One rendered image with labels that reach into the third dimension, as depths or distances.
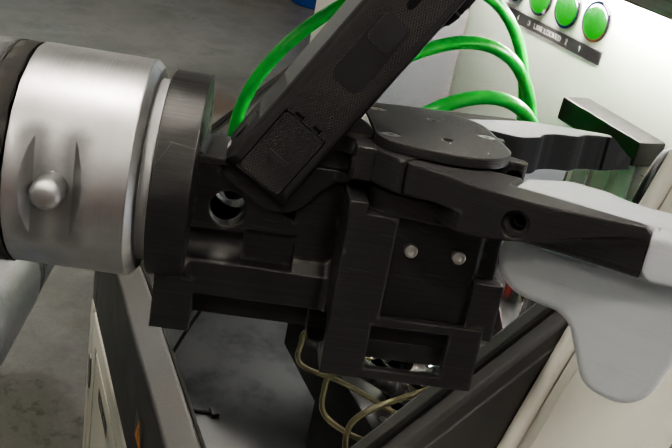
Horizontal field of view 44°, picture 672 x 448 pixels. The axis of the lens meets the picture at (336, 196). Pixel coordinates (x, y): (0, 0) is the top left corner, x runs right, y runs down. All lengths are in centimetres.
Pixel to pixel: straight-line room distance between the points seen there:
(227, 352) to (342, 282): 96
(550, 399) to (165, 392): 43
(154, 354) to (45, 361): 155
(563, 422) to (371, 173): 48
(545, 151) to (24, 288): 23
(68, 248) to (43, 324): 242
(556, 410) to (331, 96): 50
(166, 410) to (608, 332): 72
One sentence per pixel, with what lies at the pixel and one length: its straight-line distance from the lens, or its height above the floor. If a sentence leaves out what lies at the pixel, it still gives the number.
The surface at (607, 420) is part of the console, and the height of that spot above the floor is 118.
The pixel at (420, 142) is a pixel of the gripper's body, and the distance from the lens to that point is 26.
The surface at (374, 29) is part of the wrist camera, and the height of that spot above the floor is 150.
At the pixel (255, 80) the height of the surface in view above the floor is 129.
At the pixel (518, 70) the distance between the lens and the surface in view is 91.
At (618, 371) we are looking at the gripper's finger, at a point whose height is 142.
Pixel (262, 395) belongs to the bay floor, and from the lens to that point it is 116.
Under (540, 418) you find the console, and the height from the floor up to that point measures 113.
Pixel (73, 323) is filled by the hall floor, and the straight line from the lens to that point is 270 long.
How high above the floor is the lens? 156
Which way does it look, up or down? 25 degrees down
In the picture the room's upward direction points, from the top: 11 degrees clockwise
